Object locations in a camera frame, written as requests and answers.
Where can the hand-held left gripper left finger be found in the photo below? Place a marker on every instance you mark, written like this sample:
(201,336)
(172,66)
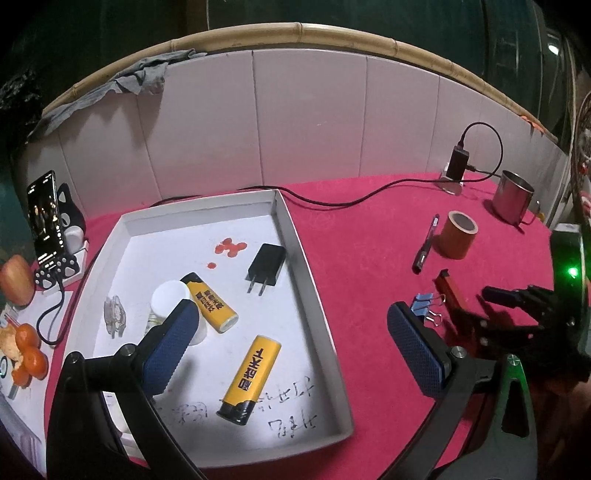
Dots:
(171,350)

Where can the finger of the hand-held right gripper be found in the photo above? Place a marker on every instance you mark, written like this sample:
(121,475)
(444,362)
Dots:
(503,296)
(480,332)

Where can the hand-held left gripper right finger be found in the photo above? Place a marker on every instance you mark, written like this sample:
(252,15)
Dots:
(415,350)

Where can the white round bottle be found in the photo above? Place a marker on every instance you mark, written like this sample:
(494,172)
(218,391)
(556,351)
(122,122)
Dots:
(170,297)

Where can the orange utility knife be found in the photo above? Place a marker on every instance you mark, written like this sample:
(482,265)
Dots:
(448,288)

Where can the yellow lighter small black print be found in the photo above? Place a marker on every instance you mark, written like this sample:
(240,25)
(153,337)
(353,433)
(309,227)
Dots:
(212,304)

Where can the clear plastic clip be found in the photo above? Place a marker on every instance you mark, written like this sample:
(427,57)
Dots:
(115,316)

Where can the yellow lighter large blue characters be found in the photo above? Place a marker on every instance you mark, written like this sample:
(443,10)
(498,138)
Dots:
(251,378)

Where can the white cardboard tray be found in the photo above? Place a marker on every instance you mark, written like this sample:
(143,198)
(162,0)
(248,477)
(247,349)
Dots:
(207,230)

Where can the black charger plug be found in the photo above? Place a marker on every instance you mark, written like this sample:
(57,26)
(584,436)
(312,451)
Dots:
(268,263)

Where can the blue binder clip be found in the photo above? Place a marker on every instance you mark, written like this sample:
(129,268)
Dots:
(422,304)

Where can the brown tape roll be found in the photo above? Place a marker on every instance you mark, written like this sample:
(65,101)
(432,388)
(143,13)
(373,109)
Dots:
(455,240)

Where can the black pen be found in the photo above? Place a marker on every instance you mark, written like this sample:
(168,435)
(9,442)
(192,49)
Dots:
(425,251)

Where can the metal cup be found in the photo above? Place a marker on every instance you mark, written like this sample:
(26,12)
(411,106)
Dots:
(510,198)

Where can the red tablecloth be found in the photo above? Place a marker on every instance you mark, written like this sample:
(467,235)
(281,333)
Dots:
(369,240)

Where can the white power strip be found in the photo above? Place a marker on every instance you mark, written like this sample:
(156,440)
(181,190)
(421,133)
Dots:
(450,188)

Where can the orange mandarin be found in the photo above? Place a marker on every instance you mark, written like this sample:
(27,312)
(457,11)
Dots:
(36,362)
(27,336)
(19,374)

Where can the black power adapter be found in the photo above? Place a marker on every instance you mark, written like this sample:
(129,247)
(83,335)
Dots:
(456,164)

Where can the black white cat phone stand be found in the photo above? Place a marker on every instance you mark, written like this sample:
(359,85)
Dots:
(71,230)

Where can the peeled mandarin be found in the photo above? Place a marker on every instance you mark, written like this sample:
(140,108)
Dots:
(8,344)

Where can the red yellow apple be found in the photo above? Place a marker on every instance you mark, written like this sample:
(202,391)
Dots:
(17,281)

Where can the black smartphone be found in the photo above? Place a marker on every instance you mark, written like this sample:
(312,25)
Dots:
(44,217)

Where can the grey cloth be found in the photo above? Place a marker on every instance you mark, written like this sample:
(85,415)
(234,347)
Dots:
(138,76)

